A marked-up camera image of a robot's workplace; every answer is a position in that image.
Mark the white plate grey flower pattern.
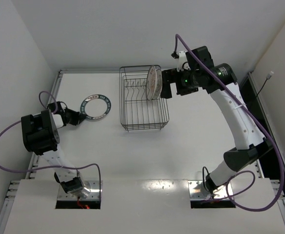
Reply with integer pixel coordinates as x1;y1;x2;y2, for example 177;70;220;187
153;69;163;99

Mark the orange sunburst plate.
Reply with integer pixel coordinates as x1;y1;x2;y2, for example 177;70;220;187
146;66;158;100

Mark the green rimmed white plate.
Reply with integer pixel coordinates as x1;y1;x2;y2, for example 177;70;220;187
80;94;111;120

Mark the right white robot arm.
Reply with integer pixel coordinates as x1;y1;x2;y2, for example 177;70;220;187
160;46;272;193

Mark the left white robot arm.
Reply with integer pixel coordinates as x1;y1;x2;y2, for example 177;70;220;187
21;101;87;197

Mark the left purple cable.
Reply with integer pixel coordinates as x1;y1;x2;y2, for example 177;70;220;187
0;91;102;199

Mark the purple cable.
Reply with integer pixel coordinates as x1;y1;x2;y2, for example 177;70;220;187
0;91;102;199
171;34;285;212

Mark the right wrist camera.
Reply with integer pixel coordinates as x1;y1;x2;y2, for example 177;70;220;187
212;63;237;85

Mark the grey wire dish rack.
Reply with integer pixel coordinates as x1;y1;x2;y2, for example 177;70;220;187
119;65;169;132

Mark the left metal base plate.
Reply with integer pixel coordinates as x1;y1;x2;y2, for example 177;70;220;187
57;180;102;201

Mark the metal base plate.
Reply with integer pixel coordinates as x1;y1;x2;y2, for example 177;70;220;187
188;180;233;201
57;180;102;201

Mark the black cable white plug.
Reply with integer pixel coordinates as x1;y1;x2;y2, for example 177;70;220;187
255;71;274;98

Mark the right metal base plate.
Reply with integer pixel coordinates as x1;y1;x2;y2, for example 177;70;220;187
188;180;233;201

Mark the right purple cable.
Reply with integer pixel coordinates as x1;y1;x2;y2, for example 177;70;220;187
171;34;285;212

